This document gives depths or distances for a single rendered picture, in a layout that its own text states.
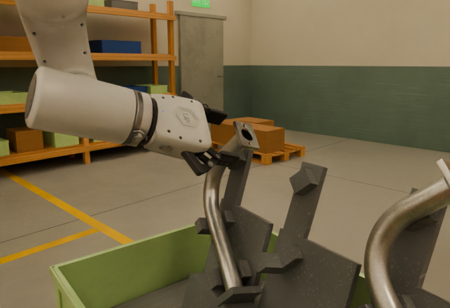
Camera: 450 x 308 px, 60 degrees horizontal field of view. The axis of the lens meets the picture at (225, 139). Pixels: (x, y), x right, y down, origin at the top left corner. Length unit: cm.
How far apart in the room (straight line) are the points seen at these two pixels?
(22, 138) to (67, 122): 462
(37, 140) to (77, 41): 461
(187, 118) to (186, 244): 35
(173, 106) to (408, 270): 40
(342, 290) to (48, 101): 46
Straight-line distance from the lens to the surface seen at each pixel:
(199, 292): 74
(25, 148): 519
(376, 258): 54
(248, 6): 830
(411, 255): 57
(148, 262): 85
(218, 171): 73
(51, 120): 54
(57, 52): 63
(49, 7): 52
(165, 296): 86
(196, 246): 90
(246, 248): 72
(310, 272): 63
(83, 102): 54
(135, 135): 57
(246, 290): 67
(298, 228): 65
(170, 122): 60
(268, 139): 507
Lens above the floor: 131
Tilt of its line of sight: 11 degrees down
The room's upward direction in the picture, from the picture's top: straight up
